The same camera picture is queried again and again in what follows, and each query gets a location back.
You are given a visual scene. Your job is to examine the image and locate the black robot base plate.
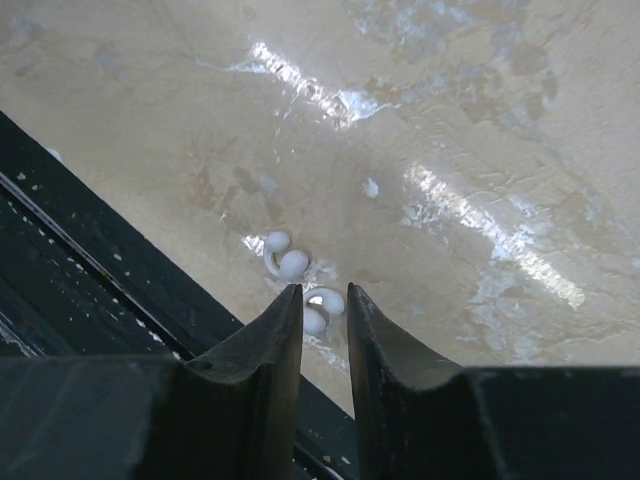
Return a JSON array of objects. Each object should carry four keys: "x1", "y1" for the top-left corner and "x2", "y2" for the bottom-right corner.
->
[{"x1": 0, "y1": 109, "x2": 361, "y2": 480}]

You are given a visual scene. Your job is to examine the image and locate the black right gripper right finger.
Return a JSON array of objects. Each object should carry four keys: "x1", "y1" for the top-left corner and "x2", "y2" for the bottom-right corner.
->
[{"x1": 347, "y1": 284, "x2": 639, "y2": 479}]

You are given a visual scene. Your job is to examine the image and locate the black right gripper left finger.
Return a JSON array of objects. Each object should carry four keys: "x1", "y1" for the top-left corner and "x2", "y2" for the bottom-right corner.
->
[{"x1": 1, "y1": 285, "x2": 303, "y2": 479}]

